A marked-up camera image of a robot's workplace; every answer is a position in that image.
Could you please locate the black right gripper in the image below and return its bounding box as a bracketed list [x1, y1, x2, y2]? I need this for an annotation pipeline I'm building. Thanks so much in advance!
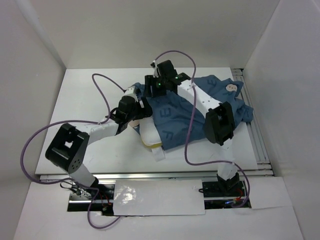
[142, 74, 167, 98]

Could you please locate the white pillow yellow trim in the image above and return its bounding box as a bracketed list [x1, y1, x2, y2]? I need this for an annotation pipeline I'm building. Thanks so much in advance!
[129, 116, 166, 162]

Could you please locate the blue cartoon print pillowcase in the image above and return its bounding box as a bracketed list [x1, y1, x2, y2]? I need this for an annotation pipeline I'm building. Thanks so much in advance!
[130, 74, 255, 152]

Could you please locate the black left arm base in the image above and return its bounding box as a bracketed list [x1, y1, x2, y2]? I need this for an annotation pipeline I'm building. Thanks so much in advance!
[59, 181, 115, 216]

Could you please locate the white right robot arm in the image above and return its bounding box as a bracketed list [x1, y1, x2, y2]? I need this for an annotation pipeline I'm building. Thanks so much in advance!
[143, 60, 240, 196]

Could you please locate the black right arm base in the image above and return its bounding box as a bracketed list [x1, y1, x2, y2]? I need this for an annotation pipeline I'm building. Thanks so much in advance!
[198, 173, 251, 210]

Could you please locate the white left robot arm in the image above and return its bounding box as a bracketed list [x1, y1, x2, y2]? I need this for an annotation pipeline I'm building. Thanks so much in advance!
[45, 86, 153, 200]

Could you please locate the white cover plate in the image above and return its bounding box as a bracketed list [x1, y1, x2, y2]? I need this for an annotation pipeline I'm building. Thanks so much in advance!
[113, 180, 206, 216]

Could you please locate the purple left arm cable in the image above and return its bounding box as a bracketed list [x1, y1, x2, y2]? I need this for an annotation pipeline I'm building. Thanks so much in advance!
[20, 73, 131, 230]

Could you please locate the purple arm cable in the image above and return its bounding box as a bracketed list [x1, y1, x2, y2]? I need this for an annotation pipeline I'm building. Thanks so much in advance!
[20, 73, 131, 230]
[152, 50, 251, 209]

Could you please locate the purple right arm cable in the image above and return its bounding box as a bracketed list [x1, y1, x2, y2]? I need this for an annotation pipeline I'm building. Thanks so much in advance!
[152, 50, 251, 209]

